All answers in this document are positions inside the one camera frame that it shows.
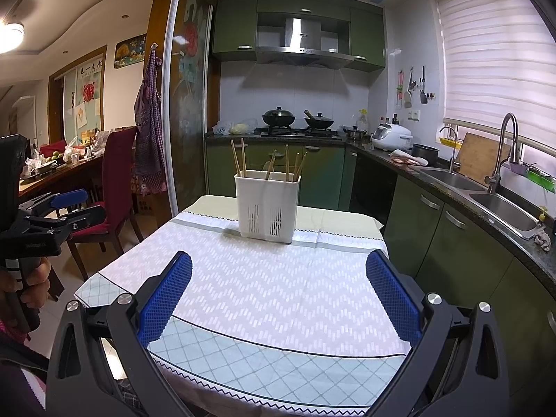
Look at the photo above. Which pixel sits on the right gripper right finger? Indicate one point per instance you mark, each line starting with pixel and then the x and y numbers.
pixel 456 365

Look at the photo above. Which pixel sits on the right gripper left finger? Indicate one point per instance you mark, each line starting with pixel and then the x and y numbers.
pixel 80 382

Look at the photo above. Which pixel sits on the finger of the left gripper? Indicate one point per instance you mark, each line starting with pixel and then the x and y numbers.
pixel 69 199
pixel 78 220

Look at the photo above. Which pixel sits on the patterned brown chopstick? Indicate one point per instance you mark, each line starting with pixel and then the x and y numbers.
pixel 243 158

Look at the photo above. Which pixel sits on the green upper kitchen cabinets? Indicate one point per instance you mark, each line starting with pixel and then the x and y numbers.
pixel 235 27

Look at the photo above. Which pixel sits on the person's left hand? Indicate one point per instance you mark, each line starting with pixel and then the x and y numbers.
pixel 32 286

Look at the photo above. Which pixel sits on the cluttered wooden dining table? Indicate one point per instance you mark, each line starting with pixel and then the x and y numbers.
pixel 84 174

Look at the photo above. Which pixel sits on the red dining chair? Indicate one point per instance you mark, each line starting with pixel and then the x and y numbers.
pixel 117 202

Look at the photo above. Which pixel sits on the purple hanging apron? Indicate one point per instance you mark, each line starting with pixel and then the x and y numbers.
pixel 149 157

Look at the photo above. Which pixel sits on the white patterned tablecloth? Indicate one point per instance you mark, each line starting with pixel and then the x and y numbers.
pixel 263 328

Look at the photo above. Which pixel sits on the stainless steel double sink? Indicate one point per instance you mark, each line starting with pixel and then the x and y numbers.
pixel 498 209

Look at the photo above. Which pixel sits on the round ceiling lamp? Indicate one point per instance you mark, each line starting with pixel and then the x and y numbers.
pixel 11 36

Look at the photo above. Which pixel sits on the white plastic utensil holder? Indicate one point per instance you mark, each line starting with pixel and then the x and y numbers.
pixel 267 206

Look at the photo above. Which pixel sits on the gas stove top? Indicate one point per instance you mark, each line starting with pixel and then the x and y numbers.
pixel 290 132

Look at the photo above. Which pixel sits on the wooden cutting board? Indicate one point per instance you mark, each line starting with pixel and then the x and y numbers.
pixel 477 157

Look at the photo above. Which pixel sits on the black pot on counter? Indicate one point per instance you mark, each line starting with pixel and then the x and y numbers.
pixel 430 154

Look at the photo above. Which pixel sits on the black wok with lid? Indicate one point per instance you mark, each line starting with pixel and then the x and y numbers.
pixel 278 117

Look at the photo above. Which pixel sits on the white rice cooker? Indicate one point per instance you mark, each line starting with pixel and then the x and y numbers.
pixel 391 137

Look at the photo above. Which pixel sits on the black pan with lid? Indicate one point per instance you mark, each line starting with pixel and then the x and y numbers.
pixel 317 122

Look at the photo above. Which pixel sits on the steel range hood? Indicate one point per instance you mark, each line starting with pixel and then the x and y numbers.
pixel 303 41

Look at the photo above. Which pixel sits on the white window blind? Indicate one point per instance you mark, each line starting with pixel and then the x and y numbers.
pixel 499 58

